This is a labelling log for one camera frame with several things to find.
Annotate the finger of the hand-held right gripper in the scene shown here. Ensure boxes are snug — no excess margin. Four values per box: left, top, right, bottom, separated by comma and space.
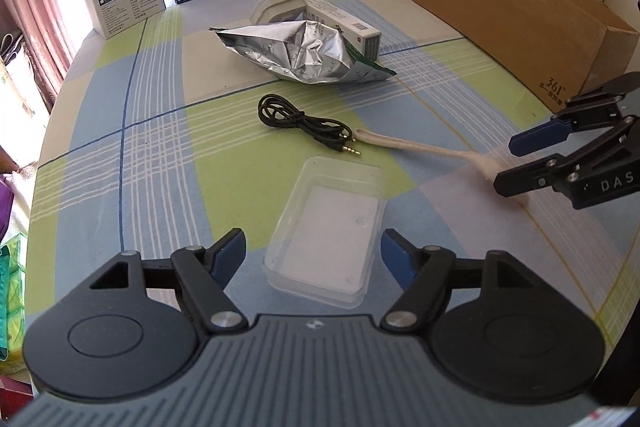
509, 72, 640, 158
493, 114, 640, 198

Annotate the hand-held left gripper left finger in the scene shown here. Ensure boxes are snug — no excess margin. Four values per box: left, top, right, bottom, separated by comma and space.
90, 228, 249, 335

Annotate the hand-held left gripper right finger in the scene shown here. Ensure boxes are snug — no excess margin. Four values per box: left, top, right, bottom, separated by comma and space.
380, 229, 543, 333

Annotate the clear plastic tray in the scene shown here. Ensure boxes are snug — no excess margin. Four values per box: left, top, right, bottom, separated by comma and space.
263, 155, 385, 309

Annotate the brown cardboard box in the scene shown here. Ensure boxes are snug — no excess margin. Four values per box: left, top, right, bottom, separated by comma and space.
411, 0, 640, 114

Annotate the black audio cable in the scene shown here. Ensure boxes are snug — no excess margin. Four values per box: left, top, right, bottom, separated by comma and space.
257, 94, 362, 156

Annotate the silver foil bag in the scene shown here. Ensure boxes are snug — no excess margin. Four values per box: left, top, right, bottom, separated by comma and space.
209, 18, 398, 85

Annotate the white and green slim box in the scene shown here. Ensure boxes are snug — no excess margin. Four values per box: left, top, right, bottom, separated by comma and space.
304, 0, 382, 58

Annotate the white plastic container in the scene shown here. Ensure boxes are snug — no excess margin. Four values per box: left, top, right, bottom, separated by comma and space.
250, 0, 313, 28

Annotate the checked cloth desktop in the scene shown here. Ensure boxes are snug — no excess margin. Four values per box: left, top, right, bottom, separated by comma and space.
27, 0, 640, 408

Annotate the green tissue pack bundle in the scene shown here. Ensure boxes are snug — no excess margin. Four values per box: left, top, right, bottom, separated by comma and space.
0, 232, 26, 363

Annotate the pink curtain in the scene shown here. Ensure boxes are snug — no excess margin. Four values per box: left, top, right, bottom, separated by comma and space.
0, 0, 76, 108

